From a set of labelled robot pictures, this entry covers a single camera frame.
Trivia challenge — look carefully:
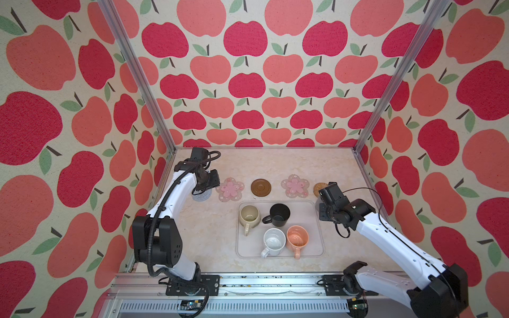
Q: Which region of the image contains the grey round coaster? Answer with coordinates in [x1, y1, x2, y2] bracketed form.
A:
[192, 191, 212, 202]

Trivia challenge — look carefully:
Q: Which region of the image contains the pink flower coaster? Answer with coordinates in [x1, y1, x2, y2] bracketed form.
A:
[280, 174, 310, 198]
[216, 178, 245, 202]

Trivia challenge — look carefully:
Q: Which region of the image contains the woven rattan round coaster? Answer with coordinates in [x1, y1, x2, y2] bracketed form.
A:
[313, 182, 328, 197]

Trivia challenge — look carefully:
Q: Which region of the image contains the brown wooden round coaster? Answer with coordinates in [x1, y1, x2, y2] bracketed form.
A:
[251, 178, 272, 197]

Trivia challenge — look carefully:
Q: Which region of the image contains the beige mug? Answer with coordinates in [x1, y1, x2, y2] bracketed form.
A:
[239, 205, 261, 236]

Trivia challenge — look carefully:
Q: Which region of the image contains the grey mug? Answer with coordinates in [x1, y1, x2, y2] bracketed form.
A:
[315, 198, 322, 213]

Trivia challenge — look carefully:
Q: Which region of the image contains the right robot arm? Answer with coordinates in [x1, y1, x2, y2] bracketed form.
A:
[318, 182, 469, 317]

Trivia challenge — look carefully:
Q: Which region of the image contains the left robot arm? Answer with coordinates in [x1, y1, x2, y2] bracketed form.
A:
[132, 147, 221, 288]

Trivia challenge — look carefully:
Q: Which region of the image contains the clear plastic tray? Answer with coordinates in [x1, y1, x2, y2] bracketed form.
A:
[236, 200, 325, 259]

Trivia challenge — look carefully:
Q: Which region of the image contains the peach pink mug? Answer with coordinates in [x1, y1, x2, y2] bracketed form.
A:
[286, 225, 310, 260]

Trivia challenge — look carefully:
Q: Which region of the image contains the black mug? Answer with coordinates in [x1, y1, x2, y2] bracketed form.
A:
[262, 204, 291, 227]

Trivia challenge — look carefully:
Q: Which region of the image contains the white mug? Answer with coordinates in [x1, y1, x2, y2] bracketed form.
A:
[261, 228, 286, 258]

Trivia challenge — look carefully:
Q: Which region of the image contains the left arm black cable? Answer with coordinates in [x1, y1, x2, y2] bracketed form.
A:
[146, 150, 222, 318]

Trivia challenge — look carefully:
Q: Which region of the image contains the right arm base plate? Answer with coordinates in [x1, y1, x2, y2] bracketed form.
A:
[317, 274, 379, 297]

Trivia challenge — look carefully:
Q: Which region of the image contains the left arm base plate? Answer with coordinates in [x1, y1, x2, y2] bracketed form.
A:
[166, 274, 221, 297]

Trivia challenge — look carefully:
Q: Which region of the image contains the left aluminium corner post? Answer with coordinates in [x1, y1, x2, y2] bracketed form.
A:
[98, 0, 176, 154]

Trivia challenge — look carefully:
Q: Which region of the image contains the aluminium corner post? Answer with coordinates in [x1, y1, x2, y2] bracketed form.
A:
[98, 0, 176, 154]
[353, 0, 451, 155]

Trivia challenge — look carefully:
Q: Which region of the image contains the aluminium front rail frame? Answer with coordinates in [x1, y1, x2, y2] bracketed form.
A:
[94, 272, 415, 317]

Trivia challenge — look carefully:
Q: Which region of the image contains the right aluminium corner post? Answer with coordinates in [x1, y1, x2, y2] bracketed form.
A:
[353, 0, 451, 155]

